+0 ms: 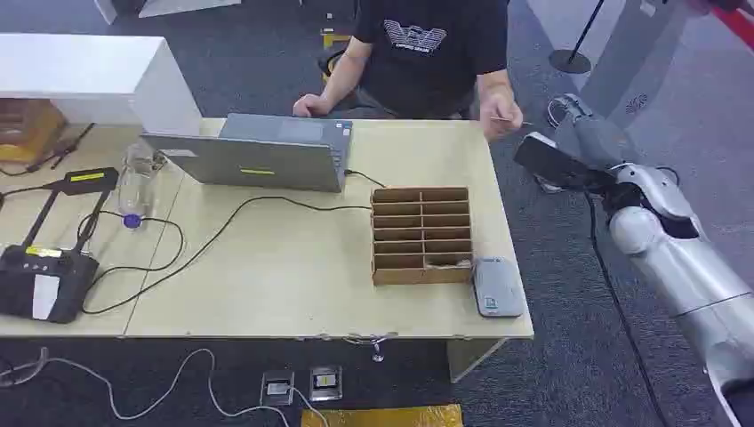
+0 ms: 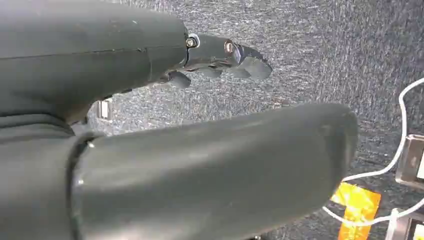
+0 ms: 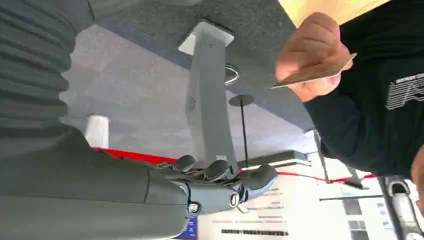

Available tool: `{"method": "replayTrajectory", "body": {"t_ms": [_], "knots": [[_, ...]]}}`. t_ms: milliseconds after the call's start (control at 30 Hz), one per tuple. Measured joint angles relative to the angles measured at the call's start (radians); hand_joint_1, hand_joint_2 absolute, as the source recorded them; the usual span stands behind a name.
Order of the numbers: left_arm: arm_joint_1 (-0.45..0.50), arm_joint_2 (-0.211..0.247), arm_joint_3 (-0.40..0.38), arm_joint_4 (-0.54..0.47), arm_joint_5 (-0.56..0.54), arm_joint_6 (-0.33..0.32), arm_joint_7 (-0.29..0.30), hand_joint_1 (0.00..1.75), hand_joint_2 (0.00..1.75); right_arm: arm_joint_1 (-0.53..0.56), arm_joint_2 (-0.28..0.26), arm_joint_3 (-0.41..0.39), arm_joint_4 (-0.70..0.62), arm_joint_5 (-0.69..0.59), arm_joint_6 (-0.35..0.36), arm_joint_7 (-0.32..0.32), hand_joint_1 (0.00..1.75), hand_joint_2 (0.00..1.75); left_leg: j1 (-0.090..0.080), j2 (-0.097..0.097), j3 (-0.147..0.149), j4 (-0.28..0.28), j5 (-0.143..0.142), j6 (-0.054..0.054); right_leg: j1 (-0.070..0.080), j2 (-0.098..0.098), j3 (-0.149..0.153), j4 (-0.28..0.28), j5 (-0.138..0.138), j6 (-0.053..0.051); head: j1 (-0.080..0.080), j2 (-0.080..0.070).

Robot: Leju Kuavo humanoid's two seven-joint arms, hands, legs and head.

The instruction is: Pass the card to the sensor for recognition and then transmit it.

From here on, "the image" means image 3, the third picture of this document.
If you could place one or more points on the grey desk leg column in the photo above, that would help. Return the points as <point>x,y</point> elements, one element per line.
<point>208,99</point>

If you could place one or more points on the black pole with disc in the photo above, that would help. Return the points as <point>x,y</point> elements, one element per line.
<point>243,126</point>

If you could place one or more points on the red band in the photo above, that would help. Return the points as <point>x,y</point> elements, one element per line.
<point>139,156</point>

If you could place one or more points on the white printed board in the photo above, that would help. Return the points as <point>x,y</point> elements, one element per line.
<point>298,212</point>

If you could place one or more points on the person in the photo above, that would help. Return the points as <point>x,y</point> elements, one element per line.
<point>374,119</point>

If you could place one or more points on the black stand frame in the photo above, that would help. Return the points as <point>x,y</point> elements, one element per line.
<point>351,180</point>

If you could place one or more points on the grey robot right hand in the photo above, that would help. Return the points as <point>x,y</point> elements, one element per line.
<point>82,195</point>

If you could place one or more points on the robot right arm ribbed sleeve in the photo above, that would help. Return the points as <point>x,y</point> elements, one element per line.
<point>31,63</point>

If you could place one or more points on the white round post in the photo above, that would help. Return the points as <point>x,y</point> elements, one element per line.
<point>97,132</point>

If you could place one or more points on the person's hand holding card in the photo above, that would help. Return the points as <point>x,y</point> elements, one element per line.
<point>311,43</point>

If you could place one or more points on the blue label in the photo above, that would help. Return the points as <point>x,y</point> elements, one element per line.
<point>190,229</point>

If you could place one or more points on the white and black machine part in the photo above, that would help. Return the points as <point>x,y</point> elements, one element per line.
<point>402,205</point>

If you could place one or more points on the person's hand without card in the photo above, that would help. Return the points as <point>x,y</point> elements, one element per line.
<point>419,179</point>

